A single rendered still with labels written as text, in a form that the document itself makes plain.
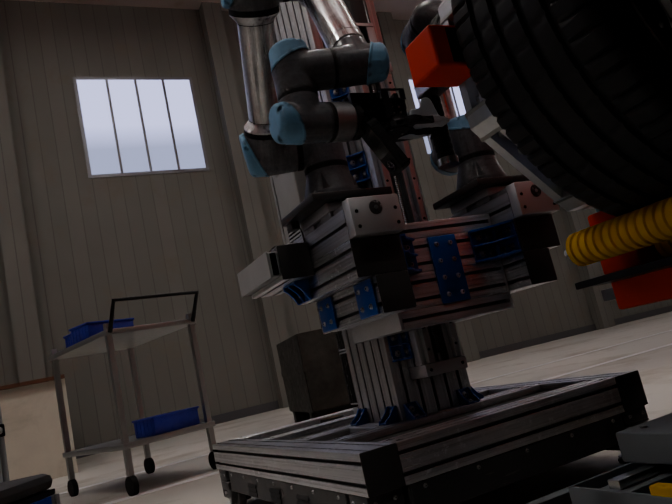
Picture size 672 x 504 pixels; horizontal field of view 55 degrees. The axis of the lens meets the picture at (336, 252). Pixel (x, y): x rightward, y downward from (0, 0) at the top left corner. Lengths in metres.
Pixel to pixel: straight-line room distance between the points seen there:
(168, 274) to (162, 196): 1.18
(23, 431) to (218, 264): 4.26
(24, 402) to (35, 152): 4.39
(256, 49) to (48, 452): 5.29
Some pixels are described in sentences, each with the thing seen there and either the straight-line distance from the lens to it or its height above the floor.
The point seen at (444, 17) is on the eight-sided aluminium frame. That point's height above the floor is 0.94.
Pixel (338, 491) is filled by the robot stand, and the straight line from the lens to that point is 1.53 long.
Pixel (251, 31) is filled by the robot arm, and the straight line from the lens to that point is 1.56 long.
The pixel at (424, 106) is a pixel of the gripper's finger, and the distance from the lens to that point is 1.30.
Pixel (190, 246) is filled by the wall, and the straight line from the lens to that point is 9.66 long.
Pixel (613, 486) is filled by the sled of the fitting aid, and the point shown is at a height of 0.17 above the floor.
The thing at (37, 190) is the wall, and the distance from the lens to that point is 9.68.
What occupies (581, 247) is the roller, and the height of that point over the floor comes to 0.51.
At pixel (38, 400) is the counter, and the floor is 0.70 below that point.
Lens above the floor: 0.41
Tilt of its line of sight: 10 degrees up
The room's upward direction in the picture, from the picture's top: 13 degrees counter-clockwise
